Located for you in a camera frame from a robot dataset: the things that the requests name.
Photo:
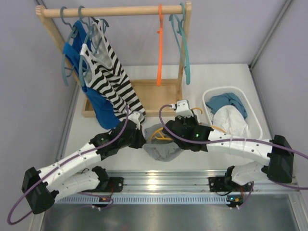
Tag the slotted grey cable duct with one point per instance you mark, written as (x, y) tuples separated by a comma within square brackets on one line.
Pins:
[(155, 199)]

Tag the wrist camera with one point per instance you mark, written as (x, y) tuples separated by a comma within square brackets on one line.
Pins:
[(137, 117), (182, 108)]

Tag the white plastic laundry basket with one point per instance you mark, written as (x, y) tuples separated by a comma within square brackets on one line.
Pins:
[(251, 120)]

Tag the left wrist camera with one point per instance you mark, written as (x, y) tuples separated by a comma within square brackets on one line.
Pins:
[(137, 117)]

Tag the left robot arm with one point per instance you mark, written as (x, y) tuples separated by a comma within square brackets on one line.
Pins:
[(79, 171)]

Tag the teal plastic hanger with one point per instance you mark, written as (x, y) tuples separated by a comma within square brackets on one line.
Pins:
[(178, 29)]

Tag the grey-blue hanger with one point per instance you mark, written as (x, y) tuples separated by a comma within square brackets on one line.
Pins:
[(67, 71), (83, 71)]

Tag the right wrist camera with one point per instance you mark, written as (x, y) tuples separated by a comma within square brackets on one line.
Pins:
[(182, 108)]

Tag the aluminium mounting rail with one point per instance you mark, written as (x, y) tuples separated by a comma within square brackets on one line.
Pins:
[(166, 182)]

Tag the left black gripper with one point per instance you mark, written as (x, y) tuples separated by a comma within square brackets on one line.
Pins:
[(138, 138)]

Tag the teal-blue garment in basket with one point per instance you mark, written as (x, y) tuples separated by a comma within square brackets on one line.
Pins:
[(219, 101)]

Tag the grey-blue hanger far left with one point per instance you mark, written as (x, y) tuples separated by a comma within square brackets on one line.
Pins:
[(67, 71)]

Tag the aluminium corner post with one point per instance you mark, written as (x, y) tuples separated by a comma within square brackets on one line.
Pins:
[(270, 33)]

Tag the blue tank top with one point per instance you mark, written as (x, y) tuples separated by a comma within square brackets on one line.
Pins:
[(103, 108)]

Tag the orange plastic hanger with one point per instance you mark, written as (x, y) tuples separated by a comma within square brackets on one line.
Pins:
[(160, 50)]

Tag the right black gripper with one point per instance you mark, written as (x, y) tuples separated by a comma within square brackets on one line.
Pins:
[(194, 119)]

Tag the black white striped tank top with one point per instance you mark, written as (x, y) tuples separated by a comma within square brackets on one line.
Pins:
[(107, 75)]

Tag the grey tank top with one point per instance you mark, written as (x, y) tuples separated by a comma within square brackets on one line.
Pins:
[(159, 150)]

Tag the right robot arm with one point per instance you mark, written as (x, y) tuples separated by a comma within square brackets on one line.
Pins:
[(270, 159)]

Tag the yellow plastic hanger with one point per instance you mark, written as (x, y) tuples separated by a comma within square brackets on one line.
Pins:
[(158, 134)]

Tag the wooden clothes rack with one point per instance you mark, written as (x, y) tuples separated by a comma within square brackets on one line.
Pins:
[(152, 96)]

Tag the white garment in basket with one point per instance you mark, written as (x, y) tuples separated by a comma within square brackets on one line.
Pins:
[(231, 121)]

